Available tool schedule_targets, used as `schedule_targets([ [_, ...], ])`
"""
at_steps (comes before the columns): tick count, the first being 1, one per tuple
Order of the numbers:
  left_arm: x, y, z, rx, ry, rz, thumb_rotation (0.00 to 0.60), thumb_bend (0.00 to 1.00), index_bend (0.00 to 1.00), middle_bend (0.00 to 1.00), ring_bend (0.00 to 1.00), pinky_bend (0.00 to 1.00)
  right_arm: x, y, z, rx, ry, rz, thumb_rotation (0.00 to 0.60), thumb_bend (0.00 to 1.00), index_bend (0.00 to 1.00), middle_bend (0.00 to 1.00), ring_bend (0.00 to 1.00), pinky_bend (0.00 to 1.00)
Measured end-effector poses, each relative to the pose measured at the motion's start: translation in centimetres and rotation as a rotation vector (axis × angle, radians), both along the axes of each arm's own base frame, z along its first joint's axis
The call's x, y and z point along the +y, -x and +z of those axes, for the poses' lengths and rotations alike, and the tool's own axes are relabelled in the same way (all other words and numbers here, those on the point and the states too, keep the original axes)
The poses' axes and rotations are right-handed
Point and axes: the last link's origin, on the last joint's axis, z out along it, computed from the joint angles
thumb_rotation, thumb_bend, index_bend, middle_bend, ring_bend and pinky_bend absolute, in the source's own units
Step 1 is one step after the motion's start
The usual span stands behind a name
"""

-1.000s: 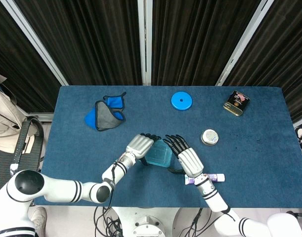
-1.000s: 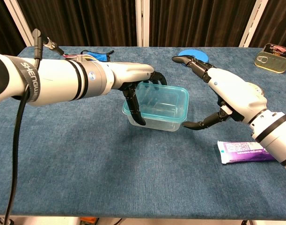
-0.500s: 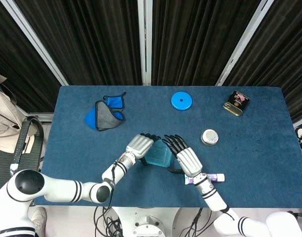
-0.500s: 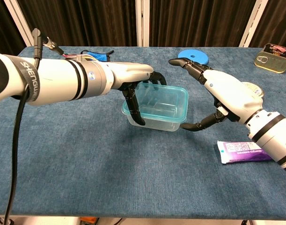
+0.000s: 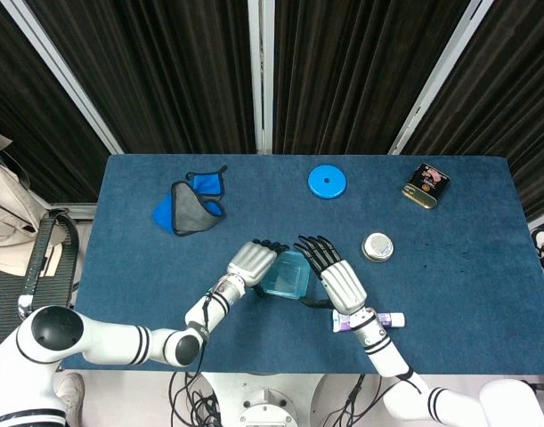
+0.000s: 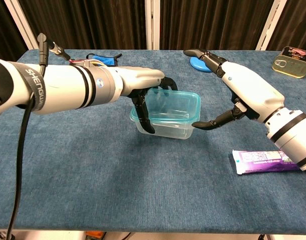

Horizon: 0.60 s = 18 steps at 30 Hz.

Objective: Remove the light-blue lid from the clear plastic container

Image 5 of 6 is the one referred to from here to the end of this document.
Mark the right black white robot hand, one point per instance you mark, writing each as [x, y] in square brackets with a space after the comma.
[343, 284]

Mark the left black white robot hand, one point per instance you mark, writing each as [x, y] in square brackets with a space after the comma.
[251, 262]

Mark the clear blue plastic container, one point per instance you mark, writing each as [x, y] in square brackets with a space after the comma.
[298, 289]

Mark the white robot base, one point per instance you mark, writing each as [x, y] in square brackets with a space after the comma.
[267, 400]

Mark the small round silver tin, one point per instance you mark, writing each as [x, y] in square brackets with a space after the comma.
[377, 245]

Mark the purple white toothpaste tube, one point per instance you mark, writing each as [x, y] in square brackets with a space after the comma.
[394, 319]

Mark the blue grey folded cloth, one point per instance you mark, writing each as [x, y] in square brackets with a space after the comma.
[191, 213]

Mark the blue felt table cover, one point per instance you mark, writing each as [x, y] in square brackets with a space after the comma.
[164, 276]

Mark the blue round disc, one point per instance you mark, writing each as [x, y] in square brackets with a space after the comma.
[327, 182]

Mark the black gold rectangular tin can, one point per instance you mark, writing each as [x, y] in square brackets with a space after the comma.
[426, 187]

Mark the black pleated curtain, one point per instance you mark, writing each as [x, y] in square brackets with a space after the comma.
[22, 124]
[164, 71]
[351, 71]
[512, 98]

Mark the white sneaker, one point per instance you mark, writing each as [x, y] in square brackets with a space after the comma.
[71, 393]

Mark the white upright frame post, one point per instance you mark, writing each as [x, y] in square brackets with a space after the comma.
[262, 75]

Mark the white slanted frame post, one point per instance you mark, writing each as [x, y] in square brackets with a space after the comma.
[62, 71]
[440, 75]

